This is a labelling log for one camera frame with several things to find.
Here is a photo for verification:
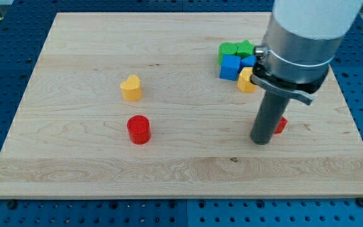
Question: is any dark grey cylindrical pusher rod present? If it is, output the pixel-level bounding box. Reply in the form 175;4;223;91
250;91;289;145

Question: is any red star block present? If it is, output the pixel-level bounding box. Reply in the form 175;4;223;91
274;117;288;134

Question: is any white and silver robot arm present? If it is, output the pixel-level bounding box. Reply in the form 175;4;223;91
250;0;363;145

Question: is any yellow hexagon block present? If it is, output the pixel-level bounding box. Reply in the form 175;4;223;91
237;67;256;93

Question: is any green star block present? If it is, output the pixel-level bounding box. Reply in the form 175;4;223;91
235;40;255;59

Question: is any silver clamp lever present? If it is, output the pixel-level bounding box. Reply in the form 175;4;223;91
250;74;314;105

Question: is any small blue block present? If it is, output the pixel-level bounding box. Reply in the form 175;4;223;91
240;55;256;67

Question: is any blue cube block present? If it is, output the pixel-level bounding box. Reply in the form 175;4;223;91
219;55;241;81

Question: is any green cylinder block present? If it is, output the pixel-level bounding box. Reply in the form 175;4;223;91
217;42;237;65

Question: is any red cylinder block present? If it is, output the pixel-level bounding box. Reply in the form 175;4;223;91
127;115;151;144

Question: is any yellow heart block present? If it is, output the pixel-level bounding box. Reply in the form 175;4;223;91
120;74;142;101

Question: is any wooden board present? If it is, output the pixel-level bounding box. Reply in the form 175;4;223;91
0;13;363;200

